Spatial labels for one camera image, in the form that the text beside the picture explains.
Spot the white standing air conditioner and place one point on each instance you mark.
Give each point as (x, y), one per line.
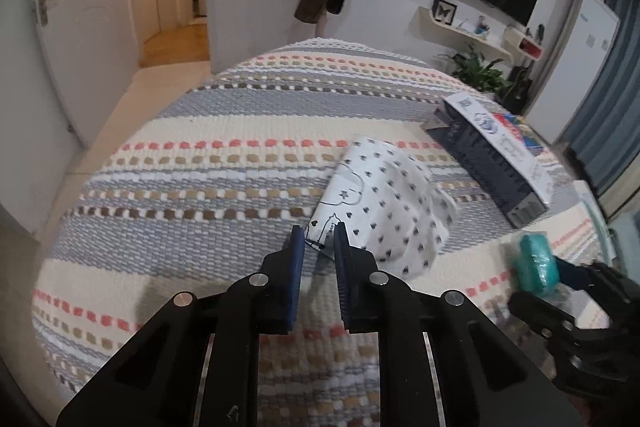
(575, 67)

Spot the striped woven tablecloth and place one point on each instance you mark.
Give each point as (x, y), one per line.
(200, 187)

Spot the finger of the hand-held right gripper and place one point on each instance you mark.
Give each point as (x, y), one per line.
(575, 274)
(540, 312)

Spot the white spotted paper bag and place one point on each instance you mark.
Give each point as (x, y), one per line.
(390, 197)

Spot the green potted plant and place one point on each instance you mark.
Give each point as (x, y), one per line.
(475, 69)

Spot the pen holder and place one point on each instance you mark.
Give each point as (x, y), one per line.
(482, 26)

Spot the white and dark carton box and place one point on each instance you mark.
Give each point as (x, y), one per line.
(500, 172)

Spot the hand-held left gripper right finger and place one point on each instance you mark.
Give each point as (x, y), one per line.
(342, 267)

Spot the low curved white shelf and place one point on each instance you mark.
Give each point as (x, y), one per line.
(465, 37)

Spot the white room door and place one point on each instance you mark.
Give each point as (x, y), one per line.
(90, 32)

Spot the white and red box shelf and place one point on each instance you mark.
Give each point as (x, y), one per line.
(522, 44)

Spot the teal packet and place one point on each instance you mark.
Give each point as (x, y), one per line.
(537, 262)

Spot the brown hanging bag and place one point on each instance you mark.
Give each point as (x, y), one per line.
(310, 4)

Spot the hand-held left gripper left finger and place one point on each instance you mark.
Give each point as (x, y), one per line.
(295, 267)

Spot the blue curtain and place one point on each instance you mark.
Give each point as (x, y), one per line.
(610, 107)

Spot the framed butterfly picture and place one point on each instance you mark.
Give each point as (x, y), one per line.
(445, 11)

